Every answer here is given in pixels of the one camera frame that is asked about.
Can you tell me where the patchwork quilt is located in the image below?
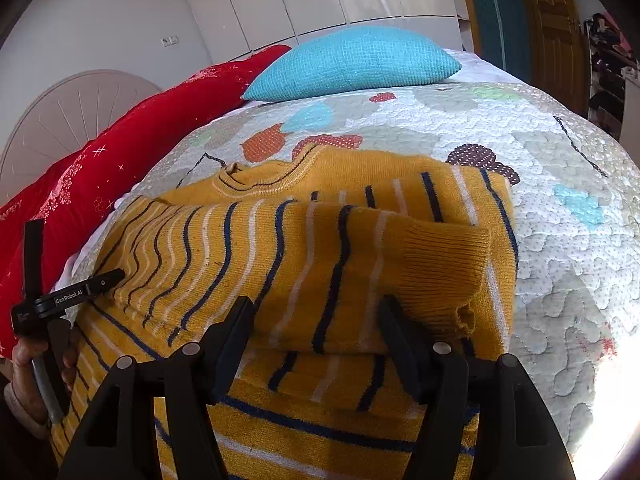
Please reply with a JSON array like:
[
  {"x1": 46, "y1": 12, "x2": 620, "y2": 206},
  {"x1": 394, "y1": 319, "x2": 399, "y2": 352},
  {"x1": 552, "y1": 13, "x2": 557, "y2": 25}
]
[{"x1": 70, "y1": 80, "x2": 635, "y2": 480}]

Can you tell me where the person's left hand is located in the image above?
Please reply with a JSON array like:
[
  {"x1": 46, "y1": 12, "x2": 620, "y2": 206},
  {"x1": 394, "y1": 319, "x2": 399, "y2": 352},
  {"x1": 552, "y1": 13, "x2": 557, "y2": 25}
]
[{"x1": 10, "y1": 327, "x2": 80, "y2": 423}]

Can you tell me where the red patterned pillow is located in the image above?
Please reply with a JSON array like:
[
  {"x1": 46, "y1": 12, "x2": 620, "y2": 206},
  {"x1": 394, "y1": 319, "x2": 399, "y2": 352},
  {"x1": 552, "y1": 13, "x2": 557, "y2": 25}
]
[{"x1": 0, "y1": 44, "x2": 293, "y2": 358}]

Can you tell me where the wooden door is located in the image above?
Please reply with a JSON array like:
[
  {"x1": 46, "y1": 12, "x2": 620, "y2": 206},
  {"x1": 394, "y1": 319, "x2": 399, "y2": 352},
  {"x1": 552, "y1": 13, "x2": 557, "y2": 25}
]
[{"x1": 517, "y1": 0, "x2": 592, "y2": 117}]

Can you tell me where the person's left forearm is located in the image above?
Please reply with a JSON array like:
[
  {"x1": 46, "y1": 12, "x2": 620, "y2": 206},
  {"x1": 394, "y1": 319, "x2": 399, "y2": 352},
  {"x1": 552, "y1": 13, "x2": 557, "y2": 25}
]
[{"x1": 3, "y1": 382, "x2": 53, "y2": 442}]

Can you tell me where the round beige headboard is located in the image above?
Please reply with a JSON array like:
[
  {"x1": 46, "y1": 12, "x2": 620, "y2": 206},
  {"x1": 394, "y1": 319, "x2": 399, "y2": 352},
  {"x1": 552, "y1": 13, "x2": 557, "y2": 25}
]
[{"x1": 0, "y1": 70, "x2": 164, "y2": 205}]

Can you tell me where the teal curtain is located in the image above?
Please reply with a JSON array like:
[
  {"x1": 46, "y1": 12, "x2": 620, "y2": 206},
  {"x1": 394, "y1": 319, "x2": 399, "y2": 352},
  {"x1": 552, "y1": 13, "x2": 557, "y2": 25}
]
[{"x1": 461, "y1": 0, "x2": 532, "y2": 85}]

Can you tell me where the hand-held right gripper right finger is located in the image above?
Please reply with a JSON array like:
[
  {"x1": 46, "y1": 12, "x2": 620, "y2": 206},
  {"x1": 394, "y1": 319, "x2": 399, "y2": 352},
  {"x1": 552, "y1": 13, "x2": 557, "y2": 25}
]
[{"x1": 379, "y1": 296, "x2": 576, "y2": 480}]

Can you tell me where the white bed sheet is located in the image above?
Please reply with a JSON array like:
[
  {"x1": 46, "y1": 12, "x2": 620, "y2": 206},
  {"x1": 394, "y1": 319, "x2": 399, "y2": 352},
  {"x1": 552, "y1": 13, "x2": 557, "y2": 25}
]
[{"x1": 442, "y1": 48, "x2": 527, "y2": 87}]

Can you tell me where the turquoise pillow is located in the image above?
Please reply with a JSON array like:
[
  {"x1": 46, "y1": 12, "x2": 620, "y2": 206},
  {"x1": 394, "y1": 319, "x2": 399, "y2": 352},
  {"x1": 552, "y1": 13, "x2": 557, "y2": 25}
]
[{"x1": 241, "y1": 26, "x2": 463, "y2": 103}]

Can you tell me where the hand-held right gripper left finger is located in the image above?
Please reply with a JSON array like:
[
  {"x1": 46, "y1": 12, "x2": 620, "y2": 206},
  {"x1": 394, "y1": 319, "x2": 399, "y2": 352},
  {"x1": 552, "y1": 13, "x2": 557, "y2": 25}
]
[{"x1": 70, "y1": 296, "x2": 257, "y2": 480}]

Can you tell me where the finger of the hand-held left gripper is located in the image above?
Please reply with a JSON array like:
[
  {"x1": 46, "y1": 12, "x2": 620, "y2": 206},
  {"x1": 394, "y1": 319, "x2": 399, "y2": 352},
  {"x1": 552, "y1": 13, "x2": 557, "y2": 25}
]
[{"x1": 85, "y1": 268, "x2": 126, "y2": 298}]

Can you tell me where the white shelf unit with clutter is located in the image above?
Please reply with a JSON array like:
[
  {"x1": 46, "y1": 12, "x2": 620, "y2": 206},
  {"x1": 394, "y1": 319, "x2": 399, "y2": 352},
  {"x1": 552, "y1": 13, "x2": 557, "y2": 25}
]
[{"x1": 586, "y1": 9, "x2": 640, "y2": 143}]

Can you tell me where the yellow striped sweater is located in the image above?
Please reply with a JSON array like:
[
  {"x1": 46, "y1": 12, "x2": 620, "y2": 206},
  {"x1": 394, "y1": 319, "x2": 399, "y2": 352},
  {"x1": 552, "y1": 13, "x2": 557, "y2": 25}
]
[{"x1": 50, "y1": 144, "x2": 518, "y2": 480}]

